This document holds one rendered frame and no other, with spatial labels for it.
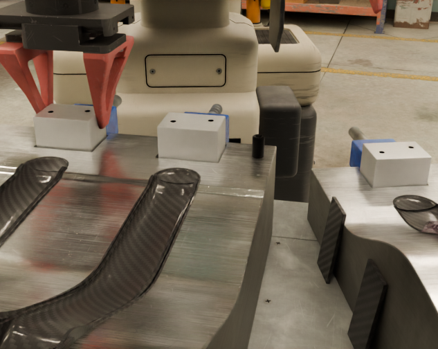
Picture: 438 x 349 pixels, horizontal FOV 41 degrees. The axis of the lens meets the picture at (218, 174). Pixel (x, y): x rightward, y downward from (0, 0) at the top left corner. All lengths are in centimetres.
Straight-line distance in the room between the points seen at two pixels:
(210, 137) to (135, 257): 13
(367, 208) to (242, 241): 15
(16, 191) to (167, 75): 48
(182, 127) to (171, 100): 42
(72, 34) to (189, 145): 12
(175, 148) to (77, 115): 9
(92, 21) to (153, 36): 44
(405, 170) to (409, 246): 17
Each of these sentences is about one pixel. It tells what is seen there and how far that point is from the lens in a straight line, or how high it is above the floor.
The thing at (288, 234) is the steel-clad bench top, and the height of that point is 80.
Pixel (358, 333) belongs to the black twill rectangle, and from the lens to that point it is 43.
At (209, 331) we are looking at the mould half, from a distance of 27.
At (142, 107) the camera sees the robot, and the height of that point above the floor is 80.
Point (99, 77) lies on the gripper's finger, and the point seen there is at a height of 95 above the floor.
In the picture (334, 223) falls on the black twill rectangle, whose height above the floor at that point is 85.
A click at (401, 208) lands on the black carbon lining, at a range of 51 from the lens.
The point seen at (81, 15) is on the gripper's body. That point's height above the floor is 100.
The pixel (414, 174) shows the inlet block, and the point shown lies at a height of 87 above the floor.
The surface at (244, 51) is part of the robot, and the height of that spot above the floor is 87.
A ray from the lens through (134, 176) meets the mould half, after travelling 46.
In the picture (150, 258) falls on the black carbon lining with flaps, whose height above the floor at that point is 88.
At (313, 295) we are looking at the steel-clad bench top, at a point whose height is 80.
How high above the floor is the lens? 109
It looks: 26 degrees down
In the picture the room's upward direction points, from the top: straight up
